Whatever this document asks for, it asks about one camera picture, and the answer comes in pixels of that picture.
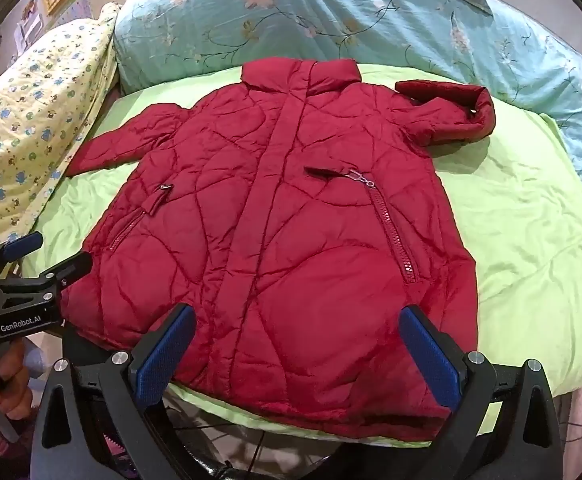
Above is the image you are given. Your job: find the yellow printed blanket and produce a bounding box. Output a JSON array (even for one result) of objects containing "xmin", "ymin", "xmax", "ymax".
[{"xmin": 0, "ymin": 2, "xmax": 122, "ymax": 256}]

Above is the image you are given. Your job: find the light green bed sheet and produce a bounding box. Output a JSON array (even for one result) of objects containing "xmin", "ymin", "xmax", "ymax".
[{"xmin": 21, "ymin": 62, "xmax": 582, "ymax": 448}]

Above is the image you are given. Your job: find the paper wall picture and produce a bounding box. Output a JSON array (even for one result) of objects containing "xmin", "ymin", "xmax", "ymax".
[{"xmin": 15, "ymin": 0, "xmax": 46, "ymax": 51}]

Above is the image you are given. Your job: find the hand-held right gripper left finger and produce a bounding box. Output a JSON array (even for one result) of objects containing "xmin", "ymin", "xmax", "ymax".
[{"xmin": 33, "ymin": 303, "xmax": 196, "ymax": 480}]

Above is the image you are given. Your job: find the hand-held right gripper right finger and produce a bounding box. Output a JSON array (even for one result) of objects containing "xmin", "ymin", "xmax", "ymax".
[{"xmin": 398, "ymin": 303, "xmax": 564, "ymax": 480}]

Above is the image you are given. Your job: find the thin black cable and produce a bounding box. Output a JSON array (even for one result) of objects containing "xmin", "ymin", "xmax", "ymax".
[{"xmin": 171, "ymin": 422, "xmax": 272, "ymax": 468}]

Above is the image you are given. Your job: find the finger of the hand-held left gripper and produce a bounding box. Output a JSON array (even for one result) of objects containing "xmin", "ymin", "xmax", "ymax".
[
  {"xmin": 0, "ymin": 231, "xmax": 44, "ymax": 273},
  {"xmin": 0, "ymin": 251, "xmax": 94, "ymax": 302}
]

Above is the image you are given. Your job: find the teal floral quilt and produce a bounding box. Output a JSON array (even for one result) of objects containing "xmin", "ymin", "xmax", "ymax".
[{"xmin": 113, "ymin": 0, "xmax": 582, "ymax": 196}]

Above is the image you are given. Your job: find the person's left hand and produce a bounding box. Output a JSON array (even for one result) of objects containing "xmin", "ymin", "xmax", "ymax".
[{"xmin": 0, "ymin": 337, "xmax": 36, "ymax": 443}]

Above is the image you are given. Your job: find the red quilted jacket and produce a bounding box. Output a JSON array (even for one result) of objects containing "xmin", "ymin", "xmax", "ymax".
[{"xmin": 61, "ymin": 57, "xmax": 496, "ymax": 445}]

